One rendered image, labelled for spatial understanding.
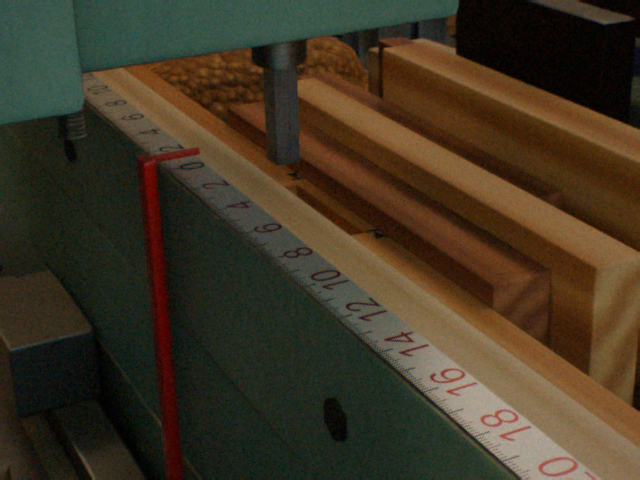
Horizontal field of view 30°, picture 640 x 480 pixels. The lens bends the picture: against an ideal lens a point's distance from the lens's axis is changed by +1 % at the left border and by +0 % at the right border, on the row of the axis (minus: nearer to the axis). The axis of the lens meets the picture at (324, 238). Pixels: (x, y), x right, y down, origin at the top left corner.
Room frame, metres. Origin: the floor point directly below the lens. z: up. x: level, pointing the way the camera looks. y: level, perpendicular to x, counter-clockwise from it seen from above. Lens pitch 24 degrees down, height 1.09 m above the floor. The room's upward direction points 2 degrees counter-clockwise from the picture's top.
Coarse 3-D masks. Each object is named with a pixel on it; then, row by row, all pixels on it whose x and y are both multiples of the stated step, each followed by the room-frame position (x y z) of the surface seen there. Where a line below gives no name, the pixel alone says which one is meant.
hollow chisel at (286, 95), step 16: (272, 80) 0.39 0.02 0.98; (288, 80) 0.39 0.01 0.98; (272, 96) 0.39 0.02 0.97; (288, 96) 0.39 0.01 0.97; (272, 112) 0.39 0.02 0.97; (288, 112) 0.39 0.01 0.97; (272, 128) 0.39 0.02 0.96; (288, 128) 0.39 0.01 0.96; (272, 144) 0.39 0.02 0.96; (288, 144) 0.39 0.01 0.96; (272, 160) 0.39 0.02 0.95; (288, 160) 0.39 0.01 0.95
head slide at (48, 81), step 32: (0, 0) 0.29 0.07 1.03; (32, 0) 0.29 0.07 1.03; (64, 0) 0.29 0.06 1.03; (0, 32) 0.29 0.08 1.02; (32, 32) 0.29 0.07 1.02; (64, 32) 0.29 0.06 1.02; (0, 64) 0.29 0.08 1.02; (32, 64) 0.29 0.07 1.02; (64, 64) 0.29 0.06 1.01; (0, 96) 0.28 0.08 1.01; (32, 96) 0.29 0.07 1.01; (64, 96) 0.29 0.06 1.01
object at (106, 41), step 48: (96, 0) 0.33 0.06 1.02; (144, 0) 0.34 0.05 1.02; (192, 0) 0.34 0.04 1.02; (240, 0) 0.35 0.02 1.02; (288, 0) 0.36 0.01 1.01; (336, 0) 0.37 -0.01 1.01; (384, 0) 0.37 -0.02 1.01; (432, 0) 0.38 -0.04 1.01; (96, 48) 0.33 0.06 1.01; (144, 48) 0.34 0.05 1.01; (192, 48) 0.34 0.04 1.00; (240, 48) 0.35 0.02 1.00; (288, 48) 0.39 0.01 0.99
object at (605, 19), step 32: (480, 0) 0.46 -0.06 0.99; (512, 0) 0.44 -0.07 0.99; (544, 0) 0.43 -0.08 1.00; (480, 32) 0.46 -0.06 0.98; (512, 32) 0.44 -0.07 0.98; (544, 32) 0.42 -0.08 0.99; (576, 32) 0.40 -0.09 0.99; (608, 32) 0.39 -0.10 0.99; (480, 64) 0.46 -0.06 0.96; (512, 64) 0.44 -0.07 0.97; (544, 64) 0.42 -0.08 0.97; (576, 64) 0.40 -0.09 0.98; (608, 64) 0.39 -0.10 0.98; (576, 96) 0.40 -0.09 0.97; (608, 96) 0.39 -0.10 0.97
